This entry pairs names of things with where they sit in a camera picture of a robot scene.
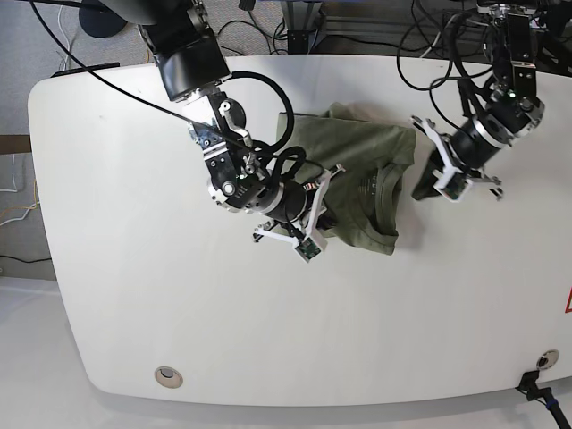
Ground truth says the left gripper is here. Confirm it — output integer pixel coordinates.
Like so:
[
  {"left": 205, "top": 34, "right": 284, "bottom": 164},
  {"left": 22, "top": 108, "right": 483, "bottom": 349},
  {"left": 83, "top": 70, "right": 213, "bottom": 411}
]
[{"left": 411, "top": 116, "right": 504, "bottom": 201}]

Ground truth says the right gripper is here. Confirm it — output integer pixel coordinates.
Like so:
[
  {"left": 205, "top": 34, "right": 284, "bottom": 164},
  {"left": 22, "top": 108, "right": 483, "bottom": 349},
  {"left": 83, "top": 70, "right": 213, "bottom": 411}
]
[{"left": 250, "top": 164, "right": 347, "bottom": 246}]

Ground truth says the olive green T-shirt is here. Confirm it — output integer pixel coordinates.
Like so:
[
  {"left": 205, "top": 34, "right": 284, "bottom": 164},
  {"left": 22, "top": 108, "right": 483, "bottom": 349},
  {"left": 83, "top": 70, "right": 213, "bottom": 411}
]
[{"left": 286, "top": 103, "right": 416, "bottom": 256}]

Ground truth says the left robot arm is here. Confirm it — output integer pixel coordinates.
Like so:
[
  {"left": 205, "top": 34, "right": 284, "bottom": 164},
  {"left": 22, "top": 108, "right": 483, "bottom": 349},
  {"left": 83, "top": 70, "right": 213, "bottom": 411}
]
[{"left": 412, "top": 1, "right": 544, "bottom": 203}]

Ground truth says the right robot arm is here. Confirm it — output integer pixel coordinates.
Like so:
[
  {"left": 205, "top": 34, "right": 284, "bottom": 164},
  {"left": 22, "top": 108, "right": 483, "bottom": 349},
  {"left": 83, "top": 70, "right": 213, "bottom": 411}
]
[{"left": 105, "top": 1, "right": 342, "bottom": 252}]

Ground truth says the red warning triangle sticker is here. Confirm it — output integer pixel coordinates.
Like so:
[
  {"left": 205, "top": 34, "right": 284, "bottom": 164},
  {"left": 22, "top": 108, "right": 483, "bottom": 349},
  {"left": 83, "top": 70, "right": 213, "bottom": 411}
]
[{"left": 565, "top": 288, "right": 572, "bottom": 314}]

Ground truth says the black flat bar on floor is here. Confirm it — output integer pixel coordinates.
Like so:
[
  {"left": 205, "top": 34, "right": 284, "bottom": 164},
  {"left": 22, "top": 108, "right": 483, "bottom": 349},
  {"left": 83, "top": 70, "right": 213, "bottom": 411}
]
[{"left": 50, "top": 62, "right": 121, "bottom": 78}]

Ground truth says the round black stand base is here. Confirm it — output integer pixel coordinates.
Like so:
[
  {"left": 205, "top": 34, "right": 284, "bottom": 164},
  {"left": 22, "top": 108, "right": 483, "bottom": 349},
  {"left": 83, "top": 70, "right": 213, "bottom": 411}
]
[{"left": 79, "top": 0, "right": 127, "bottom": 38}]

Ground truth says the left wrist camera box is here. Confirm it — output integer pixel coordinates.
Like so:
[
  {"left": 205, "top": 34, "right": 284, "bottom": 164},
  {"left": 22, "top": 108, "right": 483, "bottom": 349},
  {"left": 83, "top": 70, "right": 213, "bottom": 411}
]
[{"left": 433, "top": 172, "right": 474, "bottom": 203}]

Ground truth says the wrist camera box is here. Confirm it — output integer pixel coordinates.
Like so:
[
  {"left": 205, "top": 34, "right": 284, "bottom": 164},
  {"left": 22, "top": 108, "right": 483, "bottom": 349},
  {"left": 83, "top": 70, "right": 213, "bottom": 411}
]
[
  {"left": 433, "top": 172, "right": 474, "bottom": 203},
  {"left": 294, "top": 237, "right": 324, "bottom": 263}
]

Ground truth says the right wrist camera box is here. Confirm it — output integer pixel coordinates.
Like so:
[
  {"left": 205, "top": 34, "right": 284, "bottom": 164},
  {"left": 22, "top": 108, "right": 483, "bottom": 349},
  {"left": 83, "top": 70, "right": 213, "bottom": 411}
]
[{"left": 294, "top": 237, "right": 324, "bottom": 263}]

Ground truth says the black metal frame post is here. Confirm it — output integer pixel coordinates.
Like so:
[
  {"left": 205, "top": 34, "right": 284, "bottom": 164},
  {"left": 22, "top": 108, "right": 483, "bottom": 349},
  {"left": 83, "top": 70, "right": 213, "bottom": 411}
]
[{"left": 280, "top": 1, "right": 325, "bottom": 55}]

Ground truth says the right table cable grommet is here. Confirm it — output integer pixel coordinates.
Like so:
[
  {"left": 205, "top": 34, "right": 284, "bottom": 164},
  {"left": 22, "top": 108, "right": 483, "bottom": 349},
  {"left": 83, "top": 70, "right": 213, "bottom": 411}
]
[{"left": 536, "top": 349, "right": 559, "bottom": 371}]

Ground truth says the table cable grommet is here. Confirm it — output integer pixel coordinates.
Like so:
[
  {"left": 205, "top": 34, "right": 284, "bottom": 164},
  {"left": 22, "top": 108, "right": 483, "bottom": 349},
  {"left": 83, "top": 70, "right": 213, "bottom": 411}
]
[
  {"left": 536, "top": 349, "right": 559, "bottom": 371},
  {"left": 155, "top": 366, "right": 183, "bottom": 389}
]

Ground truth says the black clamp with cable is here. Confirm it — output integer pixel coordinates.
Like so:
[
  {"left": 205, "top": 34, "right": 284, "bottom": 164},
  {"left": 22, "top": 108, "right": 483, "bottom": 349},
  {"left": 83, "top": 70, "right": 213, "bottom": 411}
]
[{"left": 516, "top": 370, "right": 571, "bottom": 429}]

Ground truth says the left table cable grommet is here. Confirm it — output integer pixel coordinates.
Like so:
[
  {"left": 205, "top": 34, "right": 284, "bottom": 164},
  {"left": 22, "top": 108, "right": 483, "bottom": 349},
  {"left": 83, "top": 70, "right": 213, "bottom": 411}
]
[{"left": 155, "top": 366, "right": 183, "bottom": 389}]

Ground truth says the white cable on floor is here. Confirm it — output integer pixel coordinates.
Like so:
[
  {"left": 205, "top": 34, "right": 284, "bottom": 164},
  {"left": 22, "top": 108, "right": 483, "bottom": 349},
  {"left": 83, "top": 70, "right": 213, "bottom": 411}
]
[{"left": 55, "top": 5, "right": 72, "bottom": 71}]

